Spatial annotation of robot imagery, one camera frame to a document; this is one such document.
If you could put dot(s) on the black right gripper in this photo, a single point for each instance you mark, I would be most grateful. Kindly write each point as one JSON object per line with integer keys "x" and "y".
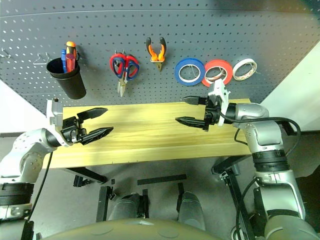
{"x": 212, "y": 117}

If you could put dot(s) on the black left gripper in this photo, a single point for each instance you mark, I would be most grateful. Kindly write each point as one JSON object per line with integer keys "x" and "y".
{"x": 71, "y": 130}

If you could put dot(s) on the blue tape roll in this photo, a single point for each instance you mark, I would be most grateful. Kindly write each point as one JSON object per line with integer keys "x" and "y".
{"x": 190, "y": 61}

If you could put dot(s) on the orange black needle-nose pliers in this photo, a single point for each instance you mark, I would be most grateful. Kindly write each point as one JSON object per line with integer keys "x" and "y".
{"x": 155, "y": 57}

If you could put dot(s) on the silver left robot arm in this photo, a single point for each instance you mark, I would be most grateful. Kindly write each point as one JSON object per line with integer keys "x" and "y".
{"x": 27, "y": 142}

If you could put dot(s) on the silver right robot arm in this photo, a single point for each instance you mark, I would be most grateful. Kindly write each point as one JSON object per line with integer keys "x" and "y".
{"x": 262, "y": 132}

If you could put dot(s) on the grey pegboard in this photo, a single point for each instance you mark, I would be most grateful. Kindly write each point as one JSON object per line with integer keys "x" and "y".
{"x": 160, "y": 30}

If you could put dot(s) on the black plastic cup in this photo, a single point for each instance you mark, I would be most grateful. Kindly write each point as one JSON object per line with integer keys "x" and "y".
{"x": 72, "y": 85}

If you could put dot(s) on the black metal table leg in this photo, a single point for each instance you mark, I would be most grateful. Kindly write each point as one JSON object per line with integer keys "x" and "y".
{"x": 236, "y": 195}
{"x": 87, "y": 175}

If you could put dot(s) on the red tape roll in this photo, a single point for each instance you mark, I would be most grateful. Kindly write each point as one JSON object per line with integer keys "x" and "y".
{"x": 221, "y": 62}

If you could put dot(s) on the small black floor tape square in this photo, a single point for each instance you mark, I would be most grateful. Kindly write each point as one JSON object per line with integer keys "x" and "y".
{"x": 113, "y": 181}

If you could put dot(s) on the white tape roll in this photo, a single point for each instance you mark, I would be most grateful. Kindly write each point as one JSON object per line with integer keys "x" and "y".
{"x": 246, "y": 60}

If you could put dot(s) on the long black floor tape strip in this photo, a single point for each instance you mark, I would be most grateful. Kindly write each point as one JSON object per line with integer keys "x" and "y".
{"x": 162, "y": 179}

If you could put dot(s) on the silver scissors pegboard hook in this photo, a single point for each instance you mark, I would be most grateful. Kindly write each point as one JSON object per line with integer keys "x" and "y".
{"x": 119, "y": 51}

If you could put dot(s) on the grey robot left leg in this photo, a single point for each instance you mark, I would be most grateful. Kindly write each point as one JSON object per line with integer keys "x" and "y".
{"x": 125, "y": 207}

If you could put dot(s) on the grey robot leg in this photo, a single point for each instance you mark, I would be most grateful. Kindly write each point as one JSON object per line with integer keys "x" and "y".
{"x": 125, "y": 207}
{"x": 191, "y": 207}

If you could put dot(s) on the grey robot right leg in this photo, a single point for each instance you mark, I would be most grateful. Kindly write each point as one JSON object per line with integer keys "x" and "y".
{"x": 191, "y": 207}

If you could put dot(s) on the olive grey robot torso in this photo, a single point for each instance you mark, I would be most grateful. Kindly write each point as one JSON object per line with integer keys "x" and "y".
{"x": 137, "y": 232}

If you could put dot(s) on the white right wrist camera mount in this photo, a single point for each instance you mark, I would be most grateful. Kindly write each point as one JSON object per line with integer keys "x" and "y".
{"x": 220, "y": 88}

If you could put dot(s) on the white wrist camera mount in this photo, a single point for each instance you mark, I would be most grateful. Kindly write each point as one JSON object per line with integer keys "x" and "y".
{"x": 220, "y": 88}
{"x": 53, "y": 110}

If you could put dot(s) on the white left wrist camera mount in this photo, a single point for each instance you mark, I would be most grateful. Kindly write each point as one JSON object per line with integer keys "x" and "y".
{"x": 53, "y": 110}

